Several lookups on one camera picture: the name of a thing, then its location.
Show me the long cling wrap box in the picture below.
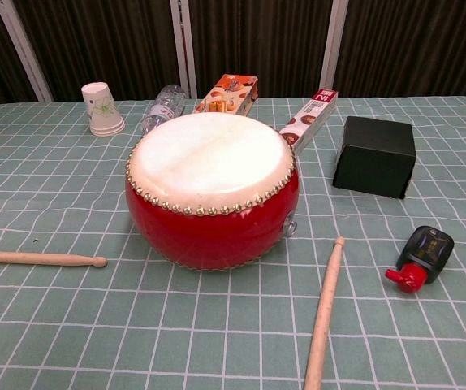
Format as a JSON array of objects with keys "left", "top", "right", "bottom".
[{"left": 278, "top": 87, "right": 339, "bottom": 156}]

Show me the clear plastic water bottle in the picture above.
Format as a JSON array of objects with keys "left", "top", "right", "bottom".
[{"left": 141, "top": 84, "right": 188, "bottom": 133}]

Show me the red drum with white skin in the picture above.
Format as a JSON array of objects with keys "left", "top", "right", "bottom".
[{"left": 124, "top": 112, "right": 299, "bottom": 272}]

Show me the green checked tablecloth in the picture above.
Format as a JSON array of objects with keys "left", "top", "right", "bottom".
[{"left": 0, "top": 93, "right": 466, "bottom": 390}]

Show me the white partition frame post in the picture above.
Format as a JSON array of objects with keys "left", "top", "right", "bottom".
[
  {"left": 319, "top": 0, "right": 350, "bottom": 98},
  {"left": 0, "top": 0, "right": 52, "bottom": 102},
  {"left": 170, "top": 0, "right": 198, "bottom": 99}
]

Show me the white paper cup stack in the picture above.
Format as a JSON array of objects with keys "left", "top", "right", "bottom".
[{"left": 80, "top": 81, "right": 126, "bottom": 137}]

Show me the wooden drumstick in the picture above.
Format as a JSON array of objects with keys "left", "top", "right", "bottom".
[
  {"left": 0, "top": 249, "right": 109, "bottom": 268},
  {"left": 304, "top": 236, "right": 346, "bottom": 390}
]

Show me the black cardboard box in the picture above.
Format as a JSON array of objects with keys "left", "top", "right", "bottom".
[{"left": 332, "top": 115, "right": 417, "bottom": 200}]

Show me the black bottle with red cap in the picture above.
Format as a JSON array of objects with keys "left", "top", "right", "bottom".
[{"left": 384, "top": 225, "right": 455, "bottom": 294}]

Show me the orange snack box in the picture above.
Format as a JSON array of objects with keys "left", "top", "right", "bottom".
[{"left": 192, "top": 73, "right": 261, "bottom": 117}]

